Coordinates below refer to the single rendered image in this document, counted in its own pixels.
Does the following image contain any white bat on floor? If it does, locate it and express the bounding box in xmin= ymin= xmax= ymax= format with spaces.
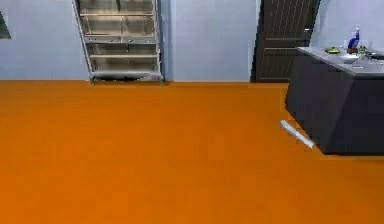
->
xmin=279 ymin=119 xmax=316 ymax=150

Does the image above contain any dark brown room door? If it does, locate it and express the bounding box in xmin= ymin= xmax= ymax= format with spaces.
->
xmin=250 ymin=0 xmax=322 ymax=83

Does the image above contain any blue spray bottle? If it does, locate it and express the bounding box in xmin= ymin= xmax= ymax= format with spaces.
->
xmin=347 ymin=27 xmax=361 ymax=51

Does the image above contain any dark grey kitchen counter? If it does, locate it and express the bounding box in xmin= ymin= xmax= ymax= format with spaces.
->
xmin=284 ymin=46 xmax=384 ymax=156

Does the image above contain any white bowl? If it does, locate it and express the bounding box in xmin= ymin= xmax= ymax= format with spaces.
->
xmin=339 ymin=54 xmax=360 ymax=65

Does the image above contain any grey metal shelf unit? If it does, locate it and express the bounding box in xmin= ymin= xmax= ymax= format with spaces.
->
xmin=71 ymin=0 xmax=165 ymax=86

